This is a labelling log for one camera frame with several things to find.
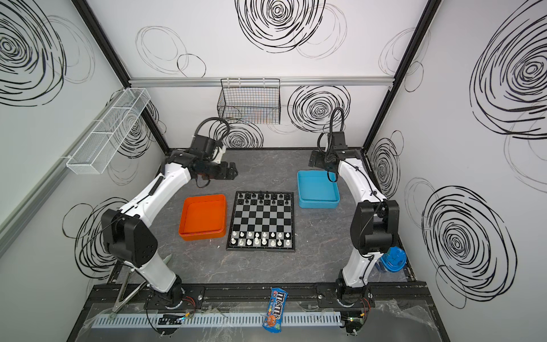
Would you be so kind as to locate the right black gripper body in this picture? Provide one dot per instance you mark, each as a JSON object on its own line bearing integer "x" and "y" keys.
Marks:
{"x": 324, "y": 159}

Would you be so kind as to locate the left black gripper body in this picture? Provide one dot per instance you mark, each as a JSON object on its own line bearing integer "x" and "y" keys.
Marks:
{"x": 226, "y": 170}

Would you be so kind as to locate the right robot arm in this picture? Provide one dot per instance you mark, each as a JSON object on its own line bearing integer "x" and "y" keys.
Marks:
{"x": 374, "y": 227}

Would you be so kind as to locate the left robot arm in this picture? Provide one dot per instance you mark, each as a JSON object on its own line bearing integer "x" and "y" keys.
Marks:
{"x": 126, "y": 231}

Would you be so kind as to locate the black white chess board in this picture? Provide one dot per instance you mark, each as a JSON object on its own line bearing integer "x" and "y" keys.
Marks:
{"x": 262, "y": 221}

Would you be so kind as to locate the blue plastic tray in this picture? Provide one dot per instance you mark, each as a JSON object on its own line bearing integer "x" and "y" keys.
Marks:
{"x": 318, "y": 189}

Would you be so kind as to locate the orange plastic tray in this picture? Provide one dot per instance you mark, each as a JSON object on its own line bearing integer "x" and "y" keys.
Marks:
{"x": 203, "y": 217}

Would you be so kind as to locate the blue lidded plastic container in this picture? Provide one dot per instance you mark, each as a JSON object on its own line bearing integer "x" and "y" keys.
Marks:
{"x": 394, "y": 260}

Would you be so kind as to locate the M&M's candy bag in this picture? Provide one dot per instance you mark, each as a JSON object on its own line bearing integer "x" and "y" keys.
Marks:
{"x": 274, "y": 315}

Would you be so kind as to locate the black wire basket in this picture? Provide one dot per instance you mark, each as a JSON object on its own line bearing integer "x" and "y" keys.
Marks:
{"x": 254, "y": 100}

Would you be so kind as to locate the white mesh wall shelf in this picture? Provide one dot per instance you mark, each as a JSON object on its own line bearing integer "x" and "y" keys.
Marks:
{"x": 100, "y": 146}

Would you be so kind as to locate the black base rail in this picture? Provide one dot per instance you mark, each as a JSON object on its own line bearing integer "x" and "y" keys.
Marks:
{"x": 322, "y": 294}

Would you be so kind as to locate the white slotted cable duct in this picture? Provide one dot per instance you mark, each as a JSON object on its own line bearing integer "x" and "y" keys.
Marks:
{"x": 212, "y": 320}

